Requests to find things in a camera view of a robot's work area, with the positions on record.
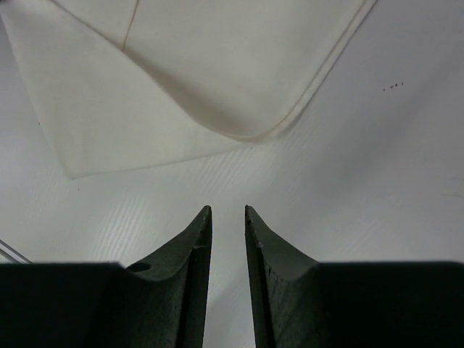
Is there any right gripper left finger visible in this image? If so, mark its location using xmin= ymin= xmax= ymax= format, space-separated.
xmin=1 ymin=207 xmax=212 ymax=347

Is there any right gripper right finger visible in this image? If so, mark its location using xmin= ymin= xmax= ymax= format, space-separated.
xmin=245 ymin=206 xmax=463 ymax=347

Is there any white cloth napkin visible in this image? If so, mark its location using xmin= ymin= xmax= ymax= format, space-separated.
xmin=1 ymin=1 xmax=373 ymax=178

